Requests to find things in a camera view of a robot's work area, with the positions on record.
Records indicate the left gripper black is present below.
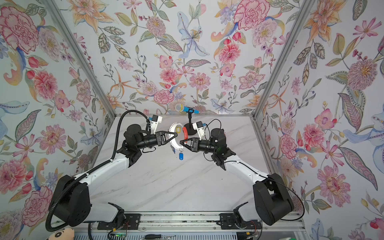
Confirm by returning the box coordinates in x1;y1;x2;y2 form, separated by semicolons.
134;132;177;151

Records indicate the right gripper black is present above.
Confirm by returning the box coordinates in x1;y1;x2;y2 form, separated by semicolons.
181;138;219;156

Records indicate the metal keyring with red handle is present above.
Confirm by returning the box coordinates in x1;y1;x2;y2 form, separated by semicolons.
169;123;185;152

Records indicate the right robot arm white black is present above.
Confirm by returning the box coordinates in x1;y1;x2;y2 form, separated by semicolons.
180;128;295;226

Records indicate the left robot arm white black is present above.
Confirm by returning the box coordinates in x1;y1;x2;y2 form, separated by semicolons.
46;124;178;232

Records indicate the black microphone stand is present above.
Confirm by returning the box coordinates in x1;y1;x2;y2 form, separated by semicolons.
184;113;197;136

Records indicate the toy microphone blue yellow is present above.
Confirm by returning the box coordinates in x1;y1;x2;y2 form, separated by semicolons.
175;104;200;114

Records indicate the black screwdriver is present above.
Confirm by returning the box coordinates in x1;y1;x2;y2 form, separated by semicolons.
144;234;175;240

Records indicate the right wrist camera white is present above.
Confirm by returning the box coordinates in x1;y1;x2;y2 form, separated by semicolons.
193;121;206;140

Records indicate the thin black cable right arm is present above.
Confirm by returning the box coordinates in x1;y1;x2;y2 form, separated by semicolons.
203;118;306;222

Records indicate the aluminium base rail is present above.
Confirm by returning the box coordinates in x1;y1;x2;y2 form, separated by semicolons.
73;211;304;233

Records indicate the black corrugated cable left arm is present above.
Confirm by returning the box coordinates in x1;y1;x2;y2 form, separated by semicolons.
45;109;150;232

